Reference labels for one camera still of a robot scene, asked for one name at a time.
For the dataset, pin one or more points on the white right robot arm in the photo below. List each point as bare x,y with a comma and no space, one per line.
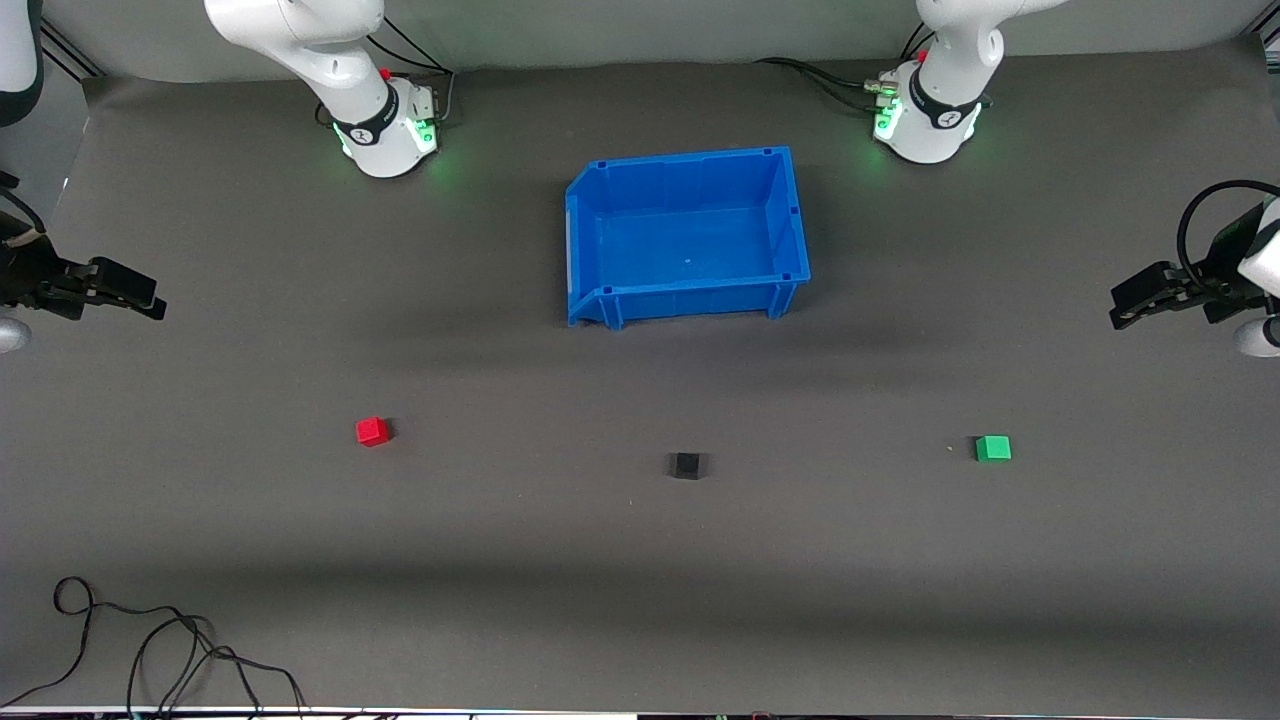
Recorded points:
300,30

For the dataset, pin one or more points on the small red cube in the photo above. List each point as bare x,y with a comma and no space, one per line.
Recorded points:
372,431

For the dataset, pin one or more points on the blue plastic storage bin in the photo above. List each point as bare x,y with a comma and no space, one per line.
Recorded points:
690,240

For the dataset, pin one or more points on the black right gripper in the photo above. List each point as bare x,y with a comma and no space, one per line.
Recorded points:
30,277

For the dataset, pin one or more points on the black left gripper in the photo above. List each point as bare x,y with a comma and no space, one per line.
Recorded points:
1213,286

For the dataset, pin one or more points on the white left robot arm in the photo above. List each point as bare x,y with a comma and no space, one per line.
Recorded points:
950,40

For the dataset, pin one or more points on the black frame rail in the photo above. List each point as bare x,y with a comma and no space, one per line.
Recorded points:
70,48
1270,38

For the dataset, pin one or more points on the small green cube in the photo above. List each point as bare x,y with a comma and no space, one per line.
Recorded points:
993,448

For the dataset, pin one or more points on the dark grey table mat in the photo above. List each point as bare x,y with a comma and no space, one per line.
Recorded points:
500,550

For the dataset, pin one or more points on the small black cube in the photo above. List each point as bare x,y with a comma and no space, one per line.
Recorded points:
686,466

